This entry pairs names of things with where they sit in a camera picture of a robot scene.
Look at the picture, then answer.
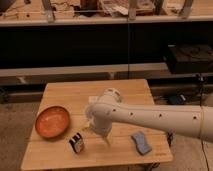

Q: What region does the tan stick end effector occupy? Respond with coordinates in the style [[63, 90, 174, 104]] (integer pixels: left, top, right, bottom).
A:
[[102, 135, 111, 146]]

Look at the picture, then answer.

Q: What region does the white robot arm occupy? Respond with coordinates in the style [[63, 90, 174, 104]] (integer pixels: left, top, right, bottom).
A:
[[85, 88, 213, 143]]

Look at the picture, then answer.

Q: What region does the wooden folding table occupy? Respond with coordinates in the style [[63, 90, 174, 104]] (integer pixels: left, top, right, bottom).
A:
[[21, 79, 173, 171]]

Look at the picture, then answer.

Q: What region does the white tube box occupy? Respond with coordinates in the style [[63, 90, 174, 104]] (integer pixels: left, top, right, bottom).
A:
[[89, 96, 98, 104]]

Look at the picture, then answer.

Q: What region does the blue sponge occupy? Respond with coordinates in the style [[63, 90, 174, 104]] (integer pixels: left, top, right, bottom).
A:
[[131, 131, 152, 155]]

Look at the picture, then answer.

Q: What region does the orange bowl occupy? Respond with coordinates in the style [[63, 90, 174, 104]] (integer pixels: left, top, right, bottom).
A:
[[35, 106, 70, 138]]

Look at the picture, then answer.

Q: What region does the black box on right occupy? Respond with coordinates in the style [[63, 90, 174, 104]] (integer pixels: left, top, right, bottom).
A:
[[164, 44, 213, 74]]

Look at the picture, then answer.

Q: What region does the black cable on floor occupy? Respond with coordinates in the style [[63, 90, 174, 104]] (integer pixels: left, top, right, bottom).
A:
[[199, 139, 212, 171]]

